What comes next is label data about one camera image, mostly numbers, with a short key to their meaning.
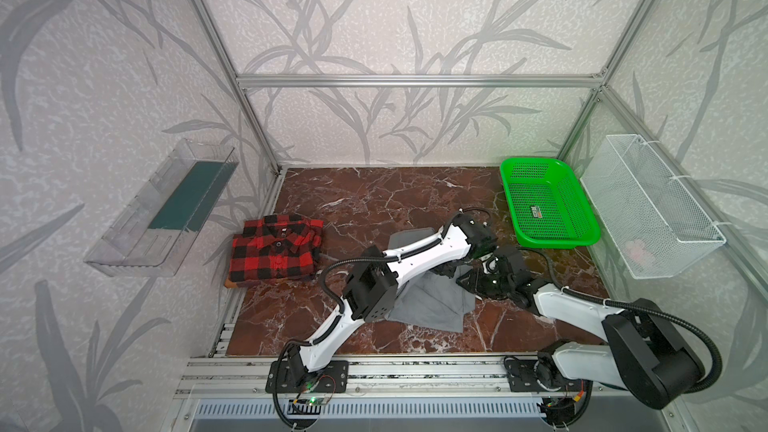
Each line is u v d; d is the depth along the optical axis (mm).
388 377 753
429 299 853
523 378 725
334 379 726
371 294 526
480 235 609
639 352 423
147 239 634
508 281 696
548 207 1085
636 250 733
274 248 887
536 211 1060
